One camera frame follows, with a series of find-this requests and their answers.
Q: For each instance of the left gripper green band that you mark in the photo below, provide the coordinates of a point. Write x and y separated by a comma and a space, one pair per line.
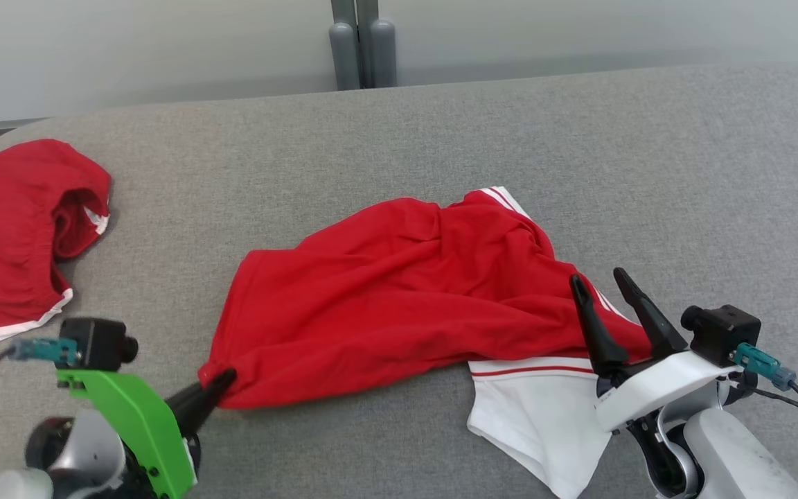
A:
143, 430

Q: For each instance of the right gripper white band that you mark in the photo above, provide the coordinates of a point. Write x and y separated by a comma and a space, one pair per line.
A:
655, 388

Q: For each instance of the red jersey with black lettering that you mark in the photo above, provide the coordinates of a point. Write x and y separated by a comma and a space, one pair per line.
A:
385, 298

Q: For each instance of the red shorts with white trim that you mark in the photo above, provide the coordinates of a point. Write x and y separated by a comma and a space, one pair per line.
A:
4, 235

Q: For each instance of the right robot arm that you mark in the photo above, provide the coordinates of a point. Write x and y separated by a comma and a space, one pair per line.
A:
731, 457

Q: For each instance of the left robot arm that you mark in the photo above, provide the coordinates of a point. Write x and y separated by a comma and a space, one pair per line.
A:
87, 450

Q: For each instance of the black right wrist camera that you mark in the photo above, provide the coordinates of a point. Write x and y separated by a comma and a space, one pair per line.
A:
724, 333

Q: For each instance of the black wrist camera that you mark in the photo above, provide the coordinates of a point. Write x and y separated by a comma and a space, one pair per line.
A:
94, 343
724, 333

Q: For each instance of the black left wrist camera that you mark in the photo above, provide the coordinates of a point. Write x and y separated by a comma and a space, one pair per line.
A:
94, 343

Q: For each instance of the grey partition post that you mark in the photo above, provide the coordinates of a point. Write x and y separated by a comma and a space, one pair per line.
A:
383, 59
343, 62

